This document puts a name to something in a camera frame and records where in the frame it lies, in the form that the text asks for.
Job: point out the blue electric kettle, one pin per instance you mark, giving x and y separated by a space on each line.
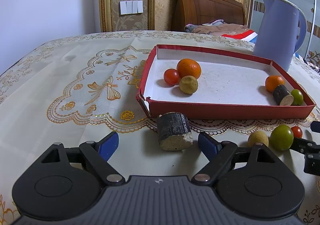
281 33

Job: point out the red shallow box tray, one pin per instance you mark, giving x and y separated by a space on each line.
231 86

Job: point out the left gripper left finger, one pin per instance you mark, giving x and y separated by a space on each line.
96 156

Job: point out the small dark log piece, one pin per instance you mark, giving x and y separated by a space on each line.
174 133

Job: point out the embroidered cream tablecloth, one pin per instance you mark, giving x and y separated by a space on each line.
72 90

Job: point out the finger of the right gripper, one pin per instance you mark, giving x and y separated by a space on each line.
315 125
306 147

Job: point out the white wall switch panel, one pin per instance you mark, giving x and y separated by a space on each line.
131 7

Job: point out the colourful striped bedding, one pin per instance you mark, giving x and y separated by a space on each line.
249 36

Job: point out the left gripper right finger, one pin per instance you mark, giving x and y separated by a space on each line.
219 155

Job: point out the red cherry tomato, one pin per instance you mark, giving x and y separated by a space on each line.
171 76
297 132

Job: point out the wooden bed headboard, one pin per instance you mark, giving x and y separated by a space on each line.
198 12

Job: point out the large dark log piece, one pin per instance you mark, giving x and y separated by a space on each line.
282 96

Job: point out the orange tangerine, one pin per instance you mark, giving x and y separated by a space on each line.
189 67
273 81

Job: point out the patterned wardrobe sliding doors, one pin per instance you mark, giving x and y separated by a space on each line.
310 47

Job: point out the green tomato with stem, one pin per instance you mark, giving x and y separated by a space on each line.
298 97

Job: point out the yellow longan fruit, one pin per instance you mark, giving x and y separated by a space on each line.
257 137
188 84

